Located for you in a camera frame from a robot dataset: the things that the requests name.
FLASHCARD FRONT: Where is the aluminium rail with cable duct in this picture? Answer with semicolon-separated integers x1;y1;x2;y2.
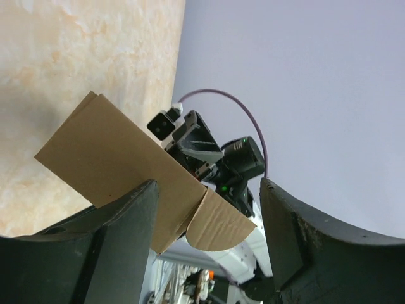
141;251;231;303

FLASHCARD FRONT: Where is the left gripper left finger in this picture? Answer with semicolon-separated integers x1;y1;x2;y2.
1;180;158;303

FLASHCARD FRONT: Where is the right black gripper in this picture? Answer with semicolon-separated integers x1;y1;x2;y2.
164;110;224;181

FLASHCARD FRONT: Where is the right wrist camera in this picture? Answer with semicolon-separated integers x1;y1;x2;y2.
147;103;184;149

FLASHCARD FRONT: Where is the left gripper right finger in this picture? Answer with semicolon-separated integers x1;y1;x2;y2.
259;178;404;303

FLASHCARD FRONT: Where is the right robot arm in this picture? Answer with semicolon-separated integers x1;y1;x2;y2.
162;107;273;303

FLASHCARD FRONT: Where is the brown cardboard box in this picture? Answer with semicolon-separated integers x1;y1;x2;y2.
35;92;256;254

